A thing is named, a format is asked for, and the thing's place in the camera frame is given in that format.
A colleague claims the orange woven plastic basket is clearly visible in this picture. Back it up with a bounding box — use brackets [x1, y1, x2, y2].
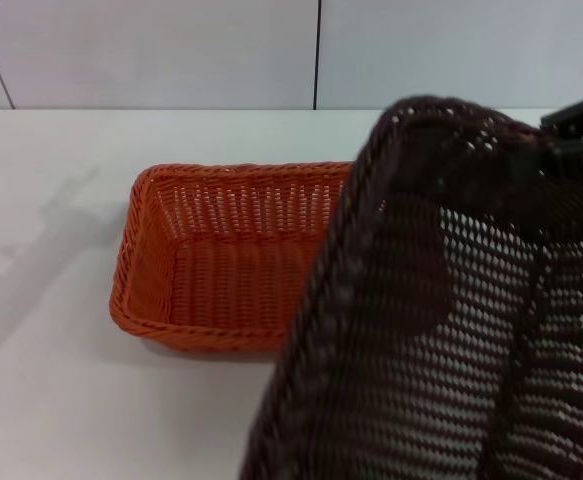
[109, 160, 357, 355]

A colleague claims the dark brown woven plastic basket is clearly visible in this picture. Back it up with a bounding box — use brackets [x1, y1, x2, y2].
[238, 93, 583, 480]

